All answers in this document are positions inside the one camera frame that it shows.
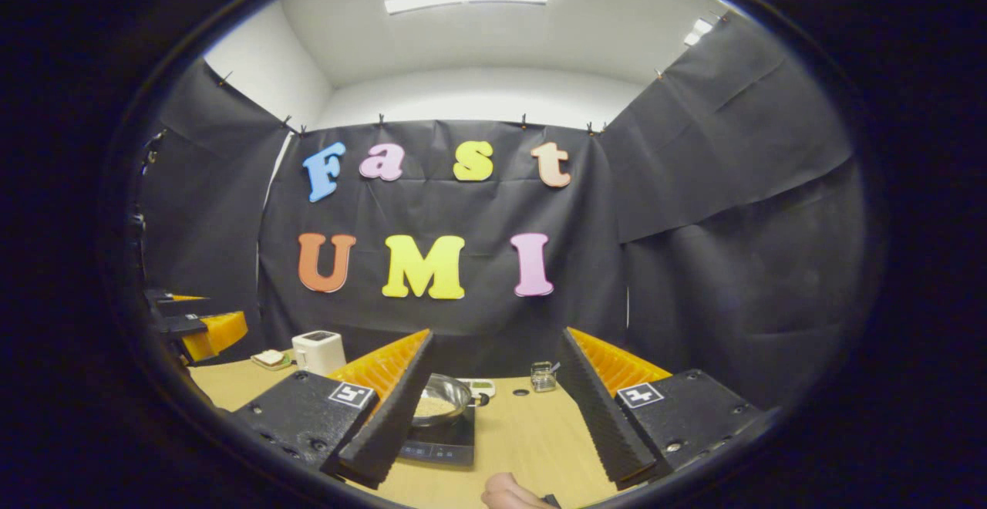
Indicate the small glass jar with spoon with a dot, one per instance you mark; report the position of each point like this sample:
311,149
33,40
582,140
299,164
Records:
543,378

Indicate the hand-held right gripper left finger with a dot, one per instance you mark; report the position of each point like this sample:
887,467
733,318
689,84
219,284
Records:
393,416

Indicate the soybeans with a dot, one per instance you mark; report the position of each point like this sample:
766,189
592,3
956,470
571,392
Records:
436,407

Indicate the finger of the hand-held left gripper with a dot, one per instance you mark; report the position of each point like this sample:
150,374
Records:
177,306
220,332

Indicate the white divided food tray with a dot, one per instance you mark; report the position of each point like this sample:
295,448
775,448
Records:
482,385

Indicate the small sandwich plate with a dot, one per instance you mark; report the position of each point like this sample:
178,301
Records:
284,366

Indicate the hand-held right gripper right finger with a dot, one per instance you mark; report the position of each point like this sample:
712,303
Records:
597,416

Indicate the black induction cooktop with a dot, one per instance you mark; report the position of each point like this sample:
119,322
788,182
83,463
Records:
443,439

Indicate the black backdrop cloth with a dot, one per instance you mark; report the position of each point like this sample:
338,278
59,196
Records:
463,316

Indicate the white toaster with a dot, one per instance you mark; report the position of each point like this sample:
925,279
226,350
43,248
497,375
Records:
320,355

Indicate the small ceiling light panel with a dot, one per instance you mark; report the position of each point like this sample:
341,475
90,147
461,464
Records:
698,31

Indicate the sandwich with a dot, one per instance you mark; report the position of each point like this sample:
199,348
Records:
270,356

